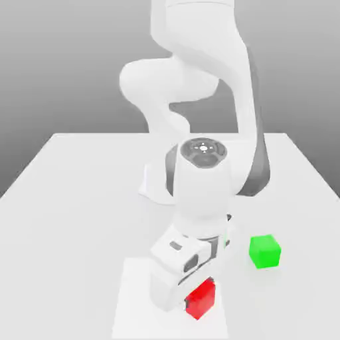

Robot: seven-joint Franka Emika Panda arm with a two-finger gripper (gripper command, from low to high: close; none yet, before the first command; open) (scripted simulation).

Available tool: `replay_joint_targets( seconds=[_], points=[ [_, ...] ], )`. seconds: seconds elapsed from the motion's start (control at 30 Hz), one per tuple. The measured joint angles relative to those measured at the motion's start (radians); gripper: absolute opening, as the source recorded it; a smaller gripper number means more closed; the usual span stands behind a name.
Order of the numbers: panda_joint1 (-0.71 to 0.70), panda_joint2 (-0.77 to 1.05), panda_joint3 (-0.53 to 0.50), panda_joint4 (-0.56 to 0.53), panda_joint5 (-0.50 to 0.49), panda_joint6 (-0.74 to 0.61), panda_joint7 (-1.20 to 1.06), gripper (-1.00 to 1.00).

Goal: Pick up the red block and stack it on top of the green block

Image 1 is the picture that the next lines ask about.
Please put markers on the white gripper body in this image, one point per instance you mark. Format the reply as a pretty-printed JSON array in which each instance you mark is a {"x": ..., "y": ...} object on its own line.
[{"x": 166, "y": 292}]

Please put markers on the small red cube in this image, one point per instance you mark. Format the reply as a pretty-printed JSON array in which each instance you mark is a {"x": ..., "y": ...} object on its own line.
[{"x": 200, "y": 298}]

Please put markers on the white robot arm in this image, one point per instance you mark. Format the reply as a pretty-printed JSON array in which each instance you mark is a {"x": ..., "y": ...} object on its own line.
[{"x": 202, "y": 186}]

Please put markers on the small green cube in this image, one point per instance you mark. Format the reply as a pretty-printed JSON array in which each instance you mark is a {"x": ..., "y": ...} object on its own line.
[{"x": 264, "y": 252}]

